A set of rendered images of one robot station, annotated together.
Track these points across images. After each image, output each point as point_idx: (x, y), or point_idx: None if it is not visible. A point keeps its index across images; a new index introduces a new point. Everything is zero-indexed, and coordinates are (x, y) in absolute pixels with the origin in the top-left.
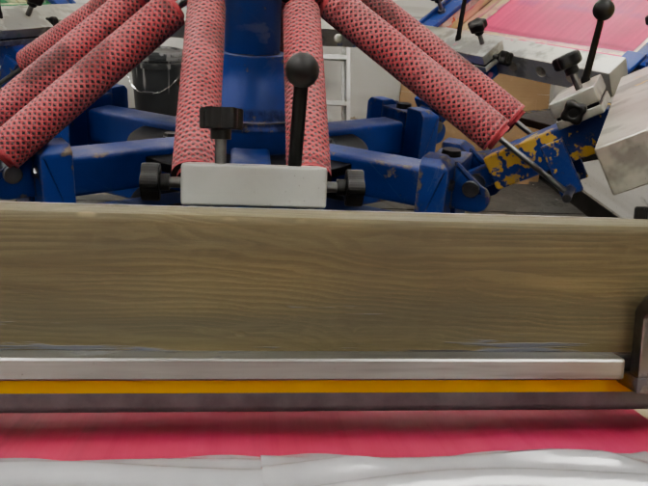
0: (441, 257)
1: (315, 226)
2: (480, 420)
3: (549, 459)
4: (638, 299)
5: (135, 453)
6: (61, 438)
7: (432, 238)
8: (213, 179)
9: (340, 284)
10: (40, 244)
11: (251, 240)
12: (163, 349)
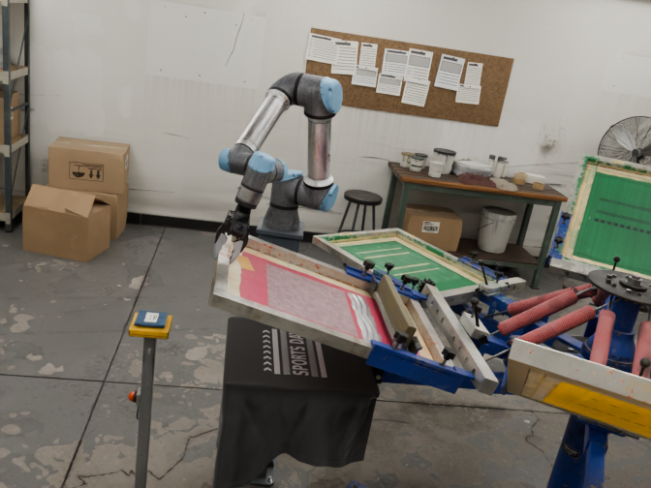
0: (397, 313)
1: (395, 301)
2: (391, 341)
3: (376, 335)
4: None
5: (372, 314)
6: (375, 311)
7: (398, 310)
8: (464, 318)
9: (392, 310)
10: (387, 289)
11: (392, 299)
12: (384, 307)
